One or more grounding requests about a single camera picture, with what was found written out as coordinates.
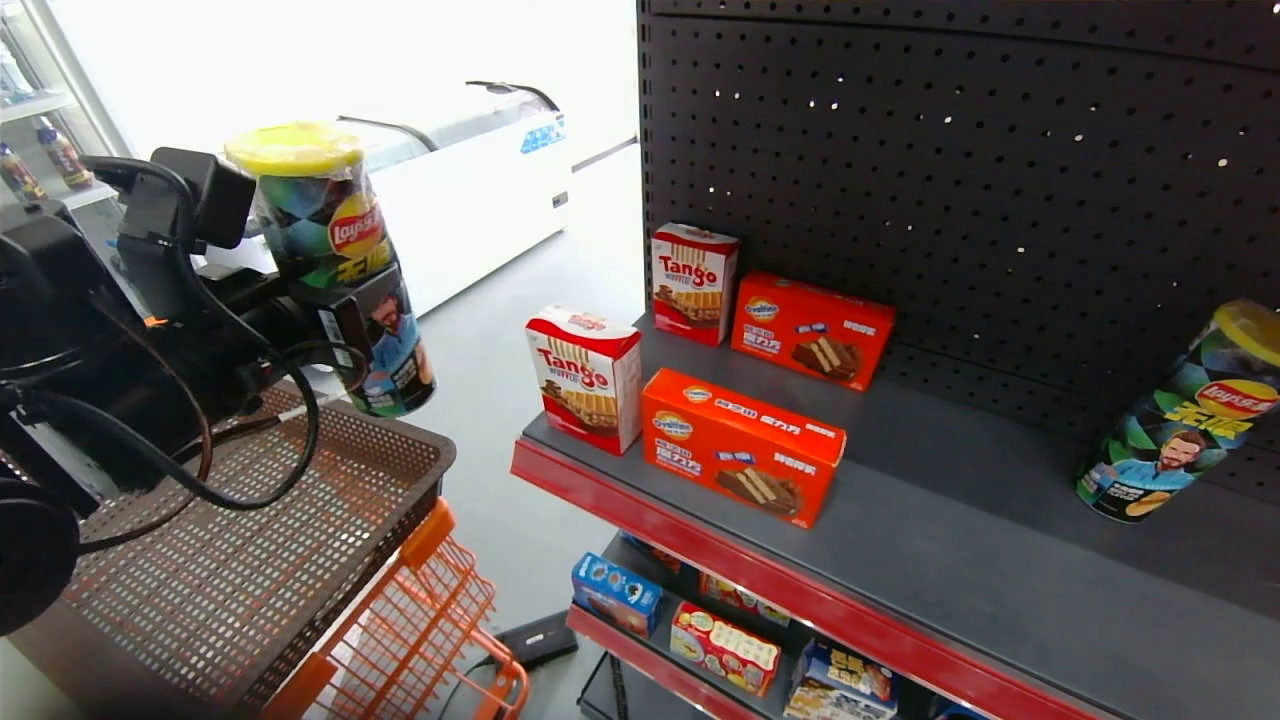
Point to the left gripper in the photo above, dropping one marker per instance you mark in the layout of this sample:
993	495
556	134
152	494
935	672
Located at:
255	335

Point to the chips can with yellow lid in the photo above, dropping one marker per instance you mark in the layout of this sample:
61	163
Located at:
320	215
1185	420

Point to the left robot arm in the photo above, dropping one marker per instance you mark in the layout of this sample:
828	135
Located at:
40	300

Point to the orange shopping cart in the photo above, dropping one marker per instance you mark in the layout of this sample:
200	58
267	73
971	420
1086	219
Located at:
250	580

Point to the black shop shelf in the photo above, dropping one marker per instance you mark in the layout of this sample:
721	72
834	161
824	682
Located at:
1000	200

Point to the white chest freezer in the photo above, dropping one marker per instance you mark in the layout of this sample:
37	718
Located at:
470	200

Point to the row of bottles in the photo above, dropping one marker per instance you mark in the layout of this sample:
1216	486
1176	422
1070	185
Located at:
62	155

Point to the white drinks fridge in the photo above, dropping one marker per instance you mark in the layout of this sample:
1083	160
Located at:
50	110

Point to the red white wafer box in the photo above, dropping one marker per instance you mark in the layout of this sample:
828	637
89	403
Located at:
695	280
585	385

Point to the black flat floor device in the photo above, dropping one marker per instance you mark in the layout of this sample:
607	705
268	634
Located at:
535	640

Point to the blue cookie box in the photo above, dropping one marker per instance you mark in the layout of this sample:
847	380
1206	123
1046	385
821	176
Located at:
615	592

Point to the orange chocolate wafer box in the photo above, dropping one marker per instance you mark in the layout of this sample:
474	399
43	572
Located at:
740	450
810	330

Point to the red yellow snack box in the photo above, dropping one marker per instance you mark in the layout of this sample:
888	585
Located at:
722	650

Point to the blue white snack box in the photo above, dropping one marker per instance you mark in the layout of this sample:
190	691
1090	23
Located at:
840	685

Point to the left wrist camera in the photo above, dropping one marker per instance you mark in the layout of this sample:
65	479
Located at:
215	195

